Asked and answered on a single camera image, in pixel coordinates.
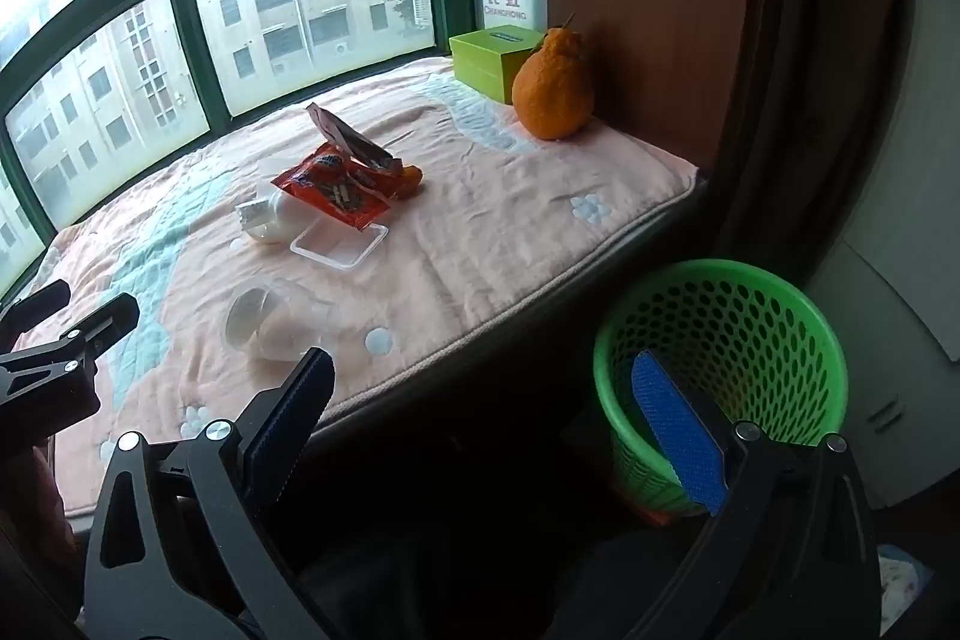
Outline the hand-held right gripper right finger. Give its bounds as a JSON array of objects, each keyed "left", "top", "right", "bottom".
[{"left": 630, "top": 349, "right": 880, "bottom": 640}]

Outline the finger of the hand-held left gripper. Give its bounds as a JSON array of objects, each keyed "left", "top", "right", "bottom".
[
  {"left": 0, "top": 293, "right": 142, "bottom": 438},
  {"left": 0, "top": 280, "right": 72, "bottom": 333}
]

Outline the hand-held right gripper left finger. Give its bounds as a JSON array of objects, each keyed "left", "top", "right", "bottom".
[{"left": 82, "top": 346, "right": 338, "bottom": 640}]

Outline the green plastic mesh wastebasket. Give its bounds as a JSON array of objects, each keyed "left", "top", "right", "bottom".
[{"left": 592, "top": 259, "right": 850, "bottom": 521}]

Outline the clear rectangular plastic tray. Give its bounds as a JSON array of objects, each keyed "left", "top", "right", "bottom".
[{"left": 289, "top": 220, "right": 391, "bottom": 270}]

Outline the clear plastic cup white lid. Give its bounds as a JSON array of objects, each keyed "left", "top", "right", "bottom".
[{"left": 225, "top": 278, "right": 342, "bottom": 362}]

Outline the small ribbed clear plastic container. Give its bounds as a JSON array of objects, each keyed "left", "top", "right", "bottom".
[{"left": 235, "top": 190, "right": 308, "bottom": 250}]

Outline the red snack wrapper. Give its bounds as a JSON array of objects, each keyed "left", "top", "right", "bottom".
[{"left": 270, "top": 143, "right": 395, "bottom": 232}]

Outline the orange peel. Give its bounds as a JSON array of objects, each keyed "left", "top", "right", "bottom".
[{"left": 390, "top": 160, "right": 425, "bottom": 200}]

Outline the white cabinet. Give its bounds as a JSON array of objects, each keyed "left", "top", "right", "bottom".
[{"left": 806, "top": 0, "right": 960, "bottom": 510}]

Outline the silver-lined snack packet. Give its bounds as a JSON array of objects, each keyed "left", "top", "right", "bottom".
[{"left": 306, "top": 102, "right": 406, "bottom": 172}]

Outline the light patterned cloth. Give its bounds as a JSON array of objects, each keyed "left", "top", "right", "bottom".
[{"left": 874, "top": 542, "right": 923, "bottom": 637}]

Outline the whole orange with stem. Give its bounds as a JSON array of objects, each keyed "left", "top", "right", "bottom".
[{"left": 511, "top": 14, "right": 597, "bottom": 142}]

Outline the dark curtain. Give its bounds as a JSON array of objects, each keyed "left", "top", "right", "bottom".
[{"left": 705, "top": 0, "right": 931, "bottom": 304}]

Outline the green cardboard box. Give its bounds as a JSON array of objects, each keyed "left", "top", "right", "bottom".
[{"left": 448, "top": 29, "right": 547, "bottom": 103}]

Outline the green window frame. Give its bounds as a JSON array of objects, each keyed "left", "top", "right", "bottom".
[{"left": 0, "top": 0, "right": 545, "bottom": 304}]

